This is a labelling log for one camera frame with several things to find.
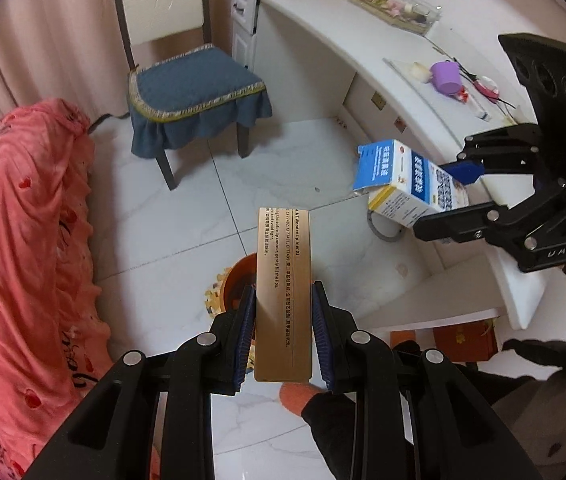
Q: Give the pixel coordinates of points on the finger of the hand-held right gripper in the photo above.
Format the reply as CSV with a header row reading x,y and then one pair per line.
x,y
470,170
463,222

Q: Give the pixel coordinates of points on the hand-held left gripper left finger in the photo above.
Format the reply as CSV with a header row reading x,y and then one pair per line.
x,y
245,335

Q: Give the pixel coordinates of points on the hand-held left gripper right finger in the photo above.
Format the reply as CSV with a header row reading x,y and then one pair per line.
x,y
320,335

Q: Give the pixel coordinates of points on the orange plastic bin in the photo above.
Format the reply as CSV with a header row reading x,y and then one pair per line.
x,y
238,285

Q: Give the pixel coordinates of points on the blue white medicine box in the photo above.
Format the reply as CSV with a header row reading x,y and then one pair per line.
x,y
415,182

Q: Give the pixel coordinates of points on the tan wooden box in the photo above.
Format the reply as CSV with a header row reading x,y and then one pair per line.
x,y
283,290

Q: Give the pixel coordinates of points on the beige puzzle floor mat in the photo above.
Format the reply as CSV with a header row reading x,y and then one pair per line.
x,y
213,295

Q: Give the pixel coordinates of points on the red white bow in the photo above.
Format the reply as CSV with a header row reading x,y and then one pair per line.
x,y
462,95

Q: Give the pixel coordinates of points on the purple plastic cup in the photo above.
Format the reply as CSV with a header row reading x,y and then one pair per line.
x,y
446,79

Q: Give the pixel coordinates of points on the translucent desk mat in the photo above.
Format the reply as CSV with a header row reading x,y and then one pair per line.
x,y
413,77

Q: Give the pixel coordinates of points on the white tape roll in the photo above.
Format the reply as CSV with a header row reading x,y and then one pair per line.
x,y
419,72

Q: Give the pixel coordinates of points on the clear storage box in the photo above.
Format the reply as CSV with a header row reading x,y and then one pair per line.
x,y
395,2

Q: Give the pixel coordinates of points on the pink printed blanket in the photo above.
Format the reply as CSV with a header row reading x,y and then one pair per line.
x,y
23,270

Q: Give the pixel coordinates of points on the blue chair cushion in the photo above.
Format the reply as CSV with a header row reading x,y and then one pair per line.
x,y
193,90

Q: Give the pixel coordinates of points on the white drawer cabinet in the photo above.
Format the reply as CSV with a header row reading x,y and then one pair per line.
x,y
244,20

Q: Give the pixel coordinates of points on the white wooden chair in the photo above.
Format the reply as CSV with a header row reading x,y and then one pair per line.
x,y
163,5

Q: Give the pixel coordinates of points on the pink curtain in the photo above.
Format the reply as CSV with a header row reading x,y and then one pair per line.
x,y
38,25

